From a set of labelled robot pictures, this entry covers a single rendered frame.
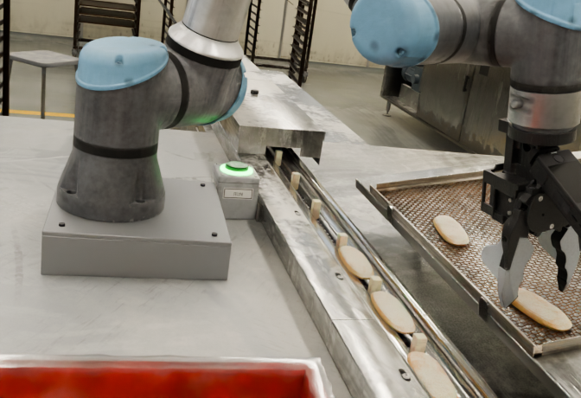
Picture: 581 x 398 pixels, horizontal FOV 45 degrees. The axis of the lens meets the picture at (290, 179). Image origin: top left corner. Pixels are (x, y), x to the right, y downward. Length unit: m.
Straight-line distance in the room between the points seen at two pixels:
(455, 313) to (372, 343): 0.23
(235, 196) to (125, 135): 0.28
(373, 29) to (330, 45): 7.67
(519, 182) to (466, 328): 0.24
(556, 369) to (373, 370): 0.19
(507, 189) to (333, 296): 0.25
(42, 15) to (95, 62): 7.01
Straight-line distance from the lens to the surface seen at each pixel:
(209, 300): 0.91
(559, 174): 0.78
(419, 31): 0.66
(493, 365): 0.90
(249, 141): 1.39
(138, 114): 0.95
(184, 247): 0.94
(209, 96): 1.03
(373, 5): 0.67
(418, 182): 1.23
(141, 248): 0.94
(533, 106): 0.77
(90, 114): 0.96
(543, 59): 0.76
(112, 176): 0.96
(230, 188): 1.15
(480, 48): 0.78
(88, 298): 0.91
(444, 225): 1.06
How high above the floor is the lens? 1.26
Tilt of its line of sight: 18 degrees down
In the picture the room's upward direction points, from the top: 8 degrees clockwise
